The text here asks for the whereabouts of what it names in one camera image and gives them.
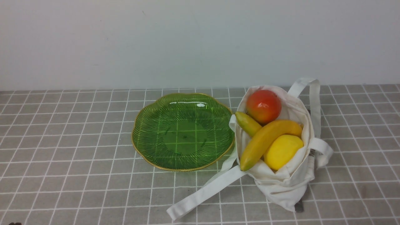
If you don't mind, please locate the yellow lemon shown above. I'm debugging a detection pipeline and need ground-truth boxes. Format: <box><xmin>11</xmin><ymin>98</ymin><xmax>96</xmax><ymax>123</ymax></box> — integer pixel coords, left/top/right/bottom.
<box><xmin>264</xmin><ymin>134</ymin><xmax>304</xmax><ymax>171</ymax></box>

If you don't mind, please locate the grey checked tablecloth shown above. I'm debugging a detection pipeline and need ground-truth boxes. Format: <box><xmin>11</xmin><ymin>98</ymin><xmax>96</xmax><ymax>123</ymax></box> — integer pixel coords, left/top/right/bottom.
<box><xmin>0</xmin><ymin>84</ymin><xmax>400</xmax><ymax>225</ymax></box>

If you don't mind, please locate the green glass plate gold rim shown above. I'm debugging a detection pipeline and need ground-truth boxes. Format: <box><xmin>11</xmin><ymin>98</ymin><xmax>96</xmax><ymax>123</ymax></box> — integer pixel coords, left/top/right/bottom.
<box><xmin>131</xmin><ymin>93</ymin><xmax>235</xmax><ymax>172</ymax></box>

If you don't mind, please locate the small green-yellow banana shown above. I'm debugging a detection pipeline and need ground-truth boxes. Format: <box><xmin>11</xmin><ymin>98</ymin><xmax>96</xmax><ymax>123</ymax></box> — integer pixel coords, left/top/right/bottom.
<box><xmin>235</xmin><ymin>111</ymin><xmax>262</xmax><ymax>137</ymax></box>

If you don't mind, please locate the red apple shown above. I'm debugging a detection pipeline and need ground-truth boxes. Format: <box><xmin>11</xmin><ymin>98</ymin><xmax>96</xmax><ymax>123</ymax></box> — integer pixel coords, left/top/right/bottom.
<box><xmin>246</xmin><ymin>90</ymin><xmax>282</xmax><ymax>125</ymax></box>

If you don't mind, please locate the white cloth tote bag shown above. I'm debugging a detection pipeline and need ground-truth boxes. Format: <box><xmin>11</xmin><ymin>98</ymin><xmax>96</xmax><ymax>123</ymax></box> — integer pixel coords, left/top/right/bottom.
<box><xmin>166</xmin><ymin>78</ymin><xmax>334</xmax><ymax>221</ymax></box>

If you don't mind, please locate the large yellow banana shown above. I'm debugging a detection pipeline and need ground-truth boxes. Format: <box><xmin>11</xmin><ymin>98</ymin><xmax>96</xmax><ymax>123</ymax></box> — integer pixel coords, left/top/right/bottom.
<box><xmin>239</xmin><ymin>120</ymin><xmax>303</xmax><ymax>171</ymax></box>

